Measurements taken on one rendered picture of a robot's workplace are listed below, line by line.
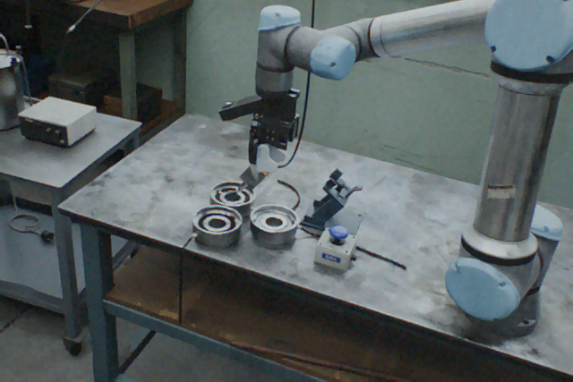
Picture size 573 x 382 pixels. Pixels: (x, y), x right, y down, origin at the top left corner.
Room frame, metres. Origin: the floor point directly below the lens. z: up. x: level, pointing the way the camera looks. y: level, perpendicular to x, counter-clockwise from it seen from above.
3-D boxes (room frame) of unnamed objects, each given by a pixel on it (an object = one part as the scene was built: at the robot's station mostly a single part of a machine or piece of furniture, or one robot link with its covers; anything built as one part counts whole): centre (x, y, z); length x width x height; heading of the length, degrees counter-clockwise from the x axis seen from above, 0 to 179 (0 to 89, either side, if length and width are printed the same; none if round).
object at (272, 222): (1.07, 0.01, 0.82); 0.10 x 0.10 x 0.04
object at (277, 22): (1.09, 0.04, 1.23); 0.09 x 0.08 x 0.11; 53
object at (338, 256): (1.00, -0.13, 0.82); 0.08 x 0.07 x 0.05; 72
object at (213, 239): (1.04, 0.13, 0.82); 0.10 x 0.10 x 0.04
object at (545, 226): (0.89, -0.44, 0.97); 0.13 x 0.12 x 0.14; 143
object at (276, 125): (1.09, 0.03, 1.07); 0.09 x 0.08 x 0.12; 74
